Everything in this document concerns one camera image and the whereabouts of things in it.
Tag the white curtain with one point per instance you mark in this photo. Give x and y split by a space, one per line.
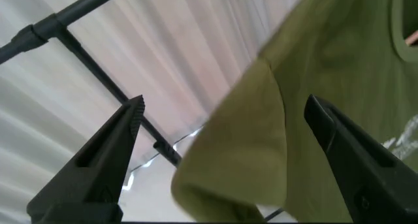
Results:
163 38

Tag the green sleeveless shirt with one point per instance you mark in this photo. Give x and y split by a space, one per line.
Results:
343 70

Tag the black clothes rack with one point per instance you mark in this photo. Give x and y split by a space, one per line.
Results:
98 73

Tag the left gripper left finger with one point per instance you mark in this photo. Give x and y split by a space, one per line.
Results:
91 178

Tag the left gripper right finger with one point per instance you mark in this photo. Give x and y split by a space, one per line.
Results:
369 185

